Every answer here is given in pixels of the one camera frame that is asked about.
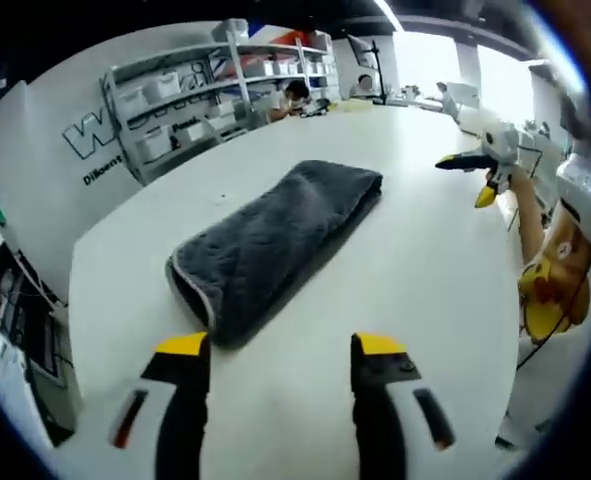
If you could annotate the grey towel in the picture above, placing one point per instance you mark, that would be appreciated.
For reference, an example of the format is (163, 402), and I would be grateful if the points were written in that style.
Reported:
(265, 240)

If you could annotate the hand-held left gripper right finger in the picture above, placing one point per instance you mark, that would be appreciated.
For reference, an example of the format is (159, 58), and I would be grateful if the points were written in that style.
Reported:
(380, 410)

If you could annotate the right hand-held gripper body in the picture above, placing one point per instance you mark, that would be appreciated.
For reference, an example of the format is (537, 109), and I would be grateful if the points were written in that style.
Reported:
(502, 145)

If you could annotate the white chest-worn device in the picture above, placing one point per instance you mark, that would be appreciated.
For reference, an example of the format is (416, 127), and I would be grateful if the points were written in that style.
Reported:
(582, 190)

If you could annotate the black equipment cabinet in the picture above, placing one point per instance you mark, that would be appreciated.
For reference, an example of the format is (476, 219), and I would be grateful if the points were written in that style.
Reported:
(50, 350)

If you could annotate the cream foam block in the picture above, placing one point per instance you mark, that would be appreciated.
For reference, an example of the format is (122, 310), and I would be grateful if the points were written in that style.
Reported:
(355, 103)

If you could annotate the white table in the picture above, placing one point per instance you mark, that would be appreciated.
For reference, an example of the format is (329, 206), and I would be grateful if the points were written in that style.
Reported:
(425, 250)

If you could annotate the person's right hand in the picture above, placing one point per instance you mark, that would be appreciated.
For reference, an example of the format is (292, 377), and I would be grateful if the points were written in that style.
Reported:
(517, 185)

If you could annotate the grey metal shelf rack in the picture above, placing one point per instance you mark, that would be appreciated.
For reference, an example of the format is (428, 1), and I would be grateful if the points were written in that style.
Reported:
(238, 70)

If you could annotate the long ceiling light strip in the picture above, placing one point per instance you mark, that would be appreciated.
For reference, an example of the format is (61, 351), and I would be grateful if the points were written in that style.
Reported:
(387, 12)

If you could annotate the row of white storage bins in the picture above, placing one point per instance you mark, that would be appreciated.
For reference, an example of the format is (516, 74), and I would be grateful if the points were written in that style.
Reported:
(160, 85)

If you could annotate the black monitor on stand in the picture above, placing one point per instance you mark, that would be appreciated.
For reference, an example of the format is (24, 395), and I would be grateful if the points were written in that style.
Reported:
(362, 52)

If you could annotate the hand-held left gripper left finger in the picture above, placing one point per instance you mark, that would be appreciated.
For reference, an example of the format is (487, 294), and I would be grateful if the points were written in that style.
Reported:
(180, 410)

